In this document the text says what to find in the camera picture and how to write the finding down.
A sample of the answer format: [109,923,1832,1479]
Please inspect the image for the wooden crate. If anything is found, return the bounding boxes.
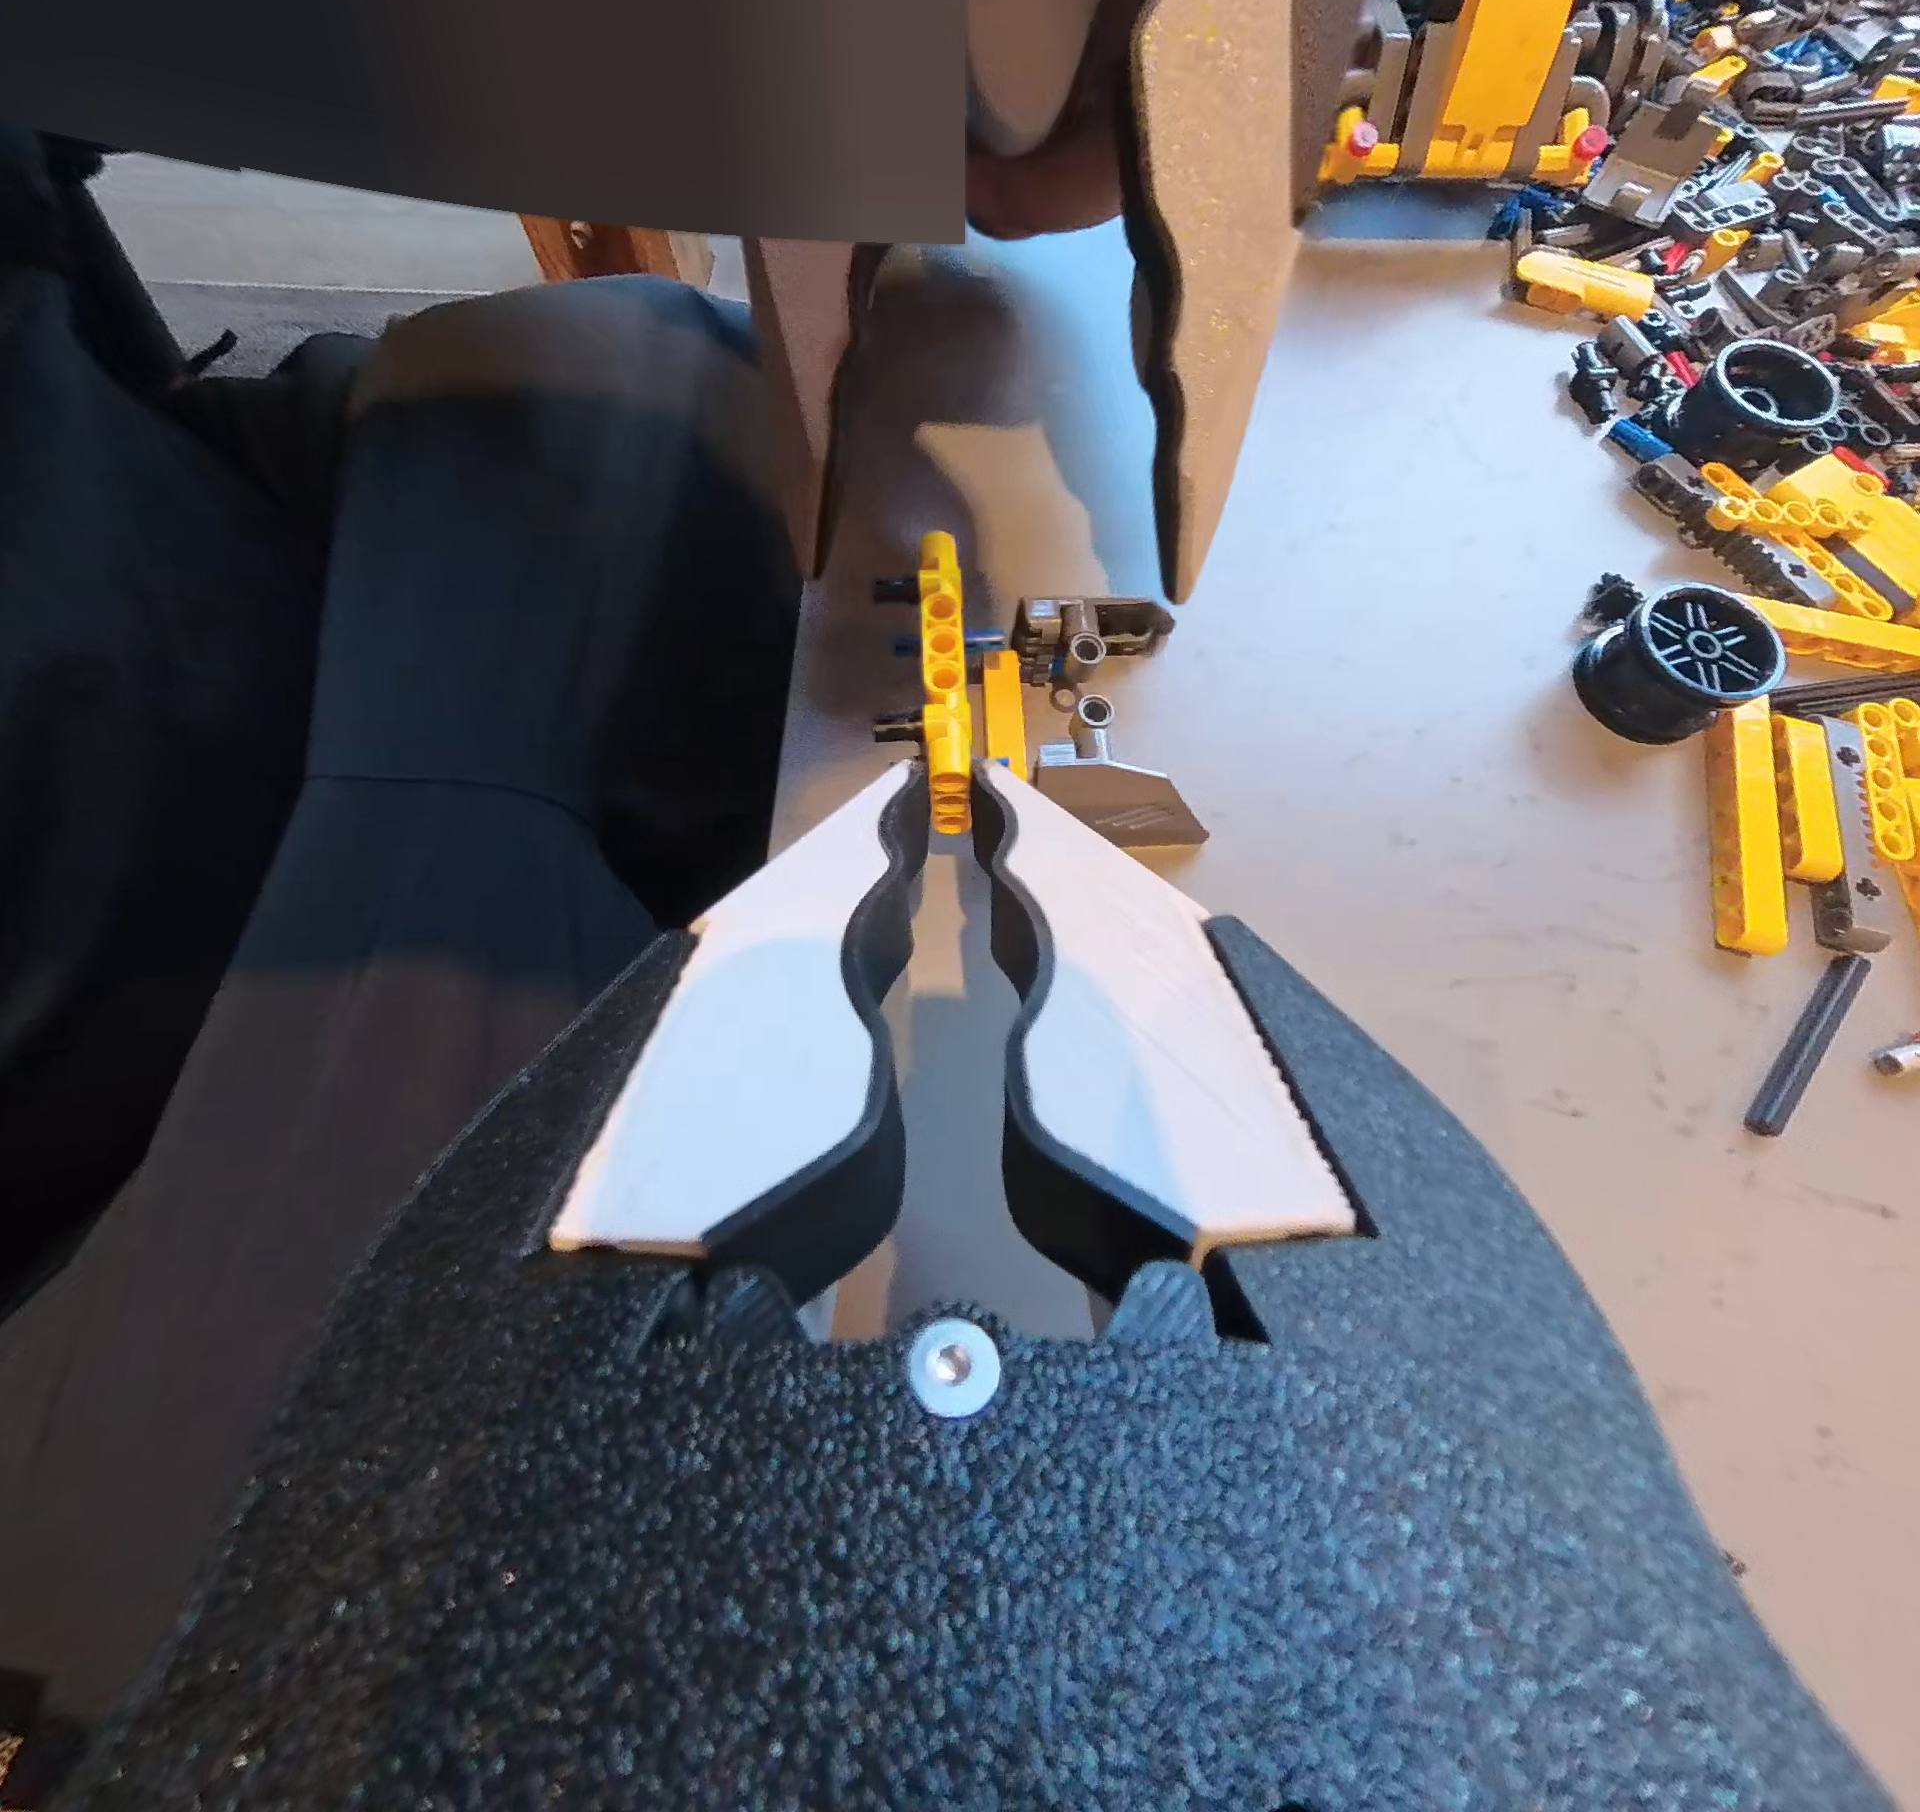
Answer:
[518,215,719,295]

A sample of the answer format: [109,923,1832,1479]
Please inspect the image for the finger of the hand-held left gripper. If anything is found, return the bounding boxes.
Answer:
[743,241,889,584]
[1122,0,1307,605]

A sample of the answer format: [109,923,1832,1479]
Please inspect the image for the black spoked wheel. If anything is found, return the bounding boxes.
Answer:
[1572,582,1791,750]

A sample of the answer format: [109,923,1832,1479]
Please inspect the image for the black axle rod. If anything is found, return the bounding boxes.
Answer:
[1744,954,1875,1136]

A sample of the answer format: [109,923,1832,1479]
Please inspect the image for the person's left hand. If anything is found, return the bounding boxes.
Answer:
[966,118,1134,242]

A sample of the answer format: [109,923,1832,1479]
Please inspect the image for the pile of loose brick pieces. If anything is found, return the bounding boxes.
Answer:
[1485,0,1920,963]

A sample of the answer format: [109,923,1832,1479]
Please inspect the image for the yellow black brick vehicle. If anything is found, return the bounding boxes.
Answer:
[1319,0,1625,191]

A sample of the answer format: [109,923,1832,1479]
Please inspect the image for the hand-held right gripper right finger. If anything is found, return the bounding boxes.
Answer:
[974,761,1358,1270]

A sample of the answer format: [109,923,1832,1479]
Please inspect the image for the grey brick bucket assembly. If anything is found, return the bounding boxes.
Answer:
[984,596,1208,851]

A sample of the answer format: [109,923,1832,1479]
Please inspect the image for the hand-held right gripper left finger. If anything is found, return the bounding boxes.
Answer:
[546,763,926,1264]

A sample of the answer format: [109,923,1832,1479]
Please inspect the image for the grey desk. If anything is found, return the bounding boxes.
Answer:
[767,193,1920,1812]

